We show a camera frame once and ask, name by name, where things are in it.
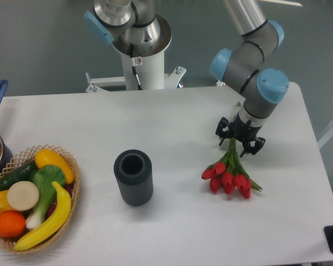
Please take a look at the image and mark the orange fruit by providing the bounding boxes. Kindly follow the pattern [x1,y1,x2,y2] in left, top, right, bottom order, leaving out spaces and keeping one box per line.
[0,211,26,238]

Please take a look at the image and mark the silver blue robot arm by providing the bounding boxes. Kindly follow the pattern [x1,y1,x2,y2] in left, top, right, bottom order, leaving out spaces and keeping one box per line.
[84,1,289,155]

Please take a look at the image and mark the woven wicker basket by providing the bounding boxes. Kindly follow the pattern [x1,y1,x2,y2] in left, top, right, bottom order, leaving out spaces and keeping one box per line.
[0,144,80,254]

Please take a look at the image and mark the dark grey ribbed vase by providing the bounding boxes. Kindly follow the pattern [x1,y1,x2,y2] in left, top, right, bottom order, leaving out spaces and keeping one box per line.
[113,150,153,207]

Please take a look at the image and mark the red tulip bouquet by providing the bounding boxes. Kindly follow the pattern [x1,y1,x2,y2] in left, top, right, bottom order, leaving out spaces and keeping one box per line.
[201,137,263,199]

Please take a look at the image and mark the green white leek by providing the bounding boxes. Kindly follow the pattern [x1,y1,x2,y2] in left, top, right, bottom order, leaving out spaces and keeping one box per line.
[26,165,65,230]

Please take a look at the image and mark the yellow squash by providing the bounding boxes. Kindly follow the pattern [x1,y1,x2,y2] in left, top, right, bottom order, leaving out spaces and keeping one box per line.
[34,149,75,185]

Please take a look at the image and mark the white table clamp bracket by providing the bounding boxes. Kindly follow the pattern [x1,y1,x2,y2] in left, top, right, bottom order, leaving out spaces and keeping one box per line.
[85,66,186,93]

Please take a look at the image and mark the yellow banana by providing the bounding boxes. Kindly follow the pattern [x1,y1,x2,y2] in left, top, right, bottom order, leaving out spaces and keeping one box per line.
[13,181,72,251]

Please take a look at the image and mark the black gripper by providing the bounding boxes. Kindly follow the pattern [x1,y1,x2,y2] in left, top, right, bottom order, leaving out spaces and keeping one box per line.
[215,114,266,157]

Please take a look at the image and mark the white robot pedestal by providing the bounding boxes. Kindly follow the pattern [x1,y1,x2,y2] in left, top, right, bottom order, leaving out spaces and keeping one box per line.
[113,14,172,90]

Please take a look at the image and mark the green cucumber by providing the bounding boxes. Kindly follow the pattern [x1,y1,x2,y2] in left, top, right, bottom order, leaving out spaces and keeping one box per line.
[0,160,38,191]

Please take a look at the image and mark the red fruit in basket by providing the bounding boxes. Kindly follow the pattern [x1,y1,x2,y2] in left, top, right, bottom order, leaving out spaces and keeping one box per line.
[46,184,74,218]

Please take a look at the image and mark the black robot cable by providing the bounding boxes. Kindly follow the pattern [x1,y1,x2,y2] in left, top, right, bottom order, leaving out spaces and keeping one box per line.
[129,43,143,91]

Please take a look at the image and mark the beige round disc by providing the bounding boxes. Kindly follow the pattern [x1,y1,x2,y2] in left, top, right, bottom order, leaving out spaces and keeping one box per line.
[7,181,39,211]

